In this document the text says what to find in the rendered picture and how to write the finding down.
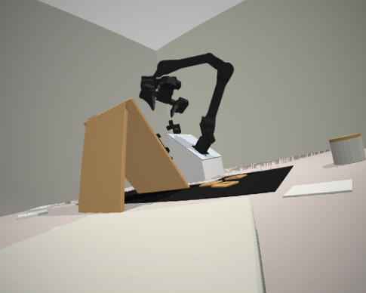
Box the white round container with tan lid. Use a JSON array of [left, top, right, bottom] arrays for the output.
[[329, 133, 366, 165]]

